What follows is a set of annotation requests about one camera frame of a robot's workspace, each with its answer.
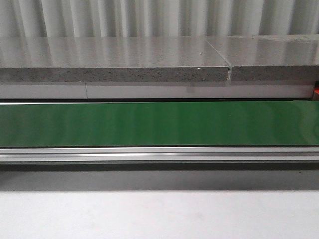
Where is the white pleated curtain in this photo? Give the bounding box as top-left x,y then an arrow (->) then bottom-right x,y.
0,0 -> 319,37

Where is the grey stone slab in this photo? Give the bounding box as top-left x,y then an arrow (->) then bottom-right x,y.
0,37 -> 229,83
206,35 -> 319,83

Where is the grey stone slab left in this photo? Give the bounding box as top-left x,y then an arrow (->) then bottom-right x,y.
0,37 -> 229,83

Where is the green conveyor belt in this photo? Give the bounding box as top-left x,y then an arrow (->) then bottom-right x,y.
0,101 -> 319,147

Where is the aluminium conveyor frame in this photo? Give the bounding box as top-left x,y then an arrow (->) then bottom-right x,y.
0,146 -> 319,165

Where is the red plastic tray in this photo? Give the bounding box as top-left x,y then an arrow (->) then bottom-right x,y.
312,81 -> 319,101

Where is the grey stone slab right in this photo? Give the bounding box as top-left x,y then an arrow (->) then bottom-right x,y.
206,35 -> 319,83

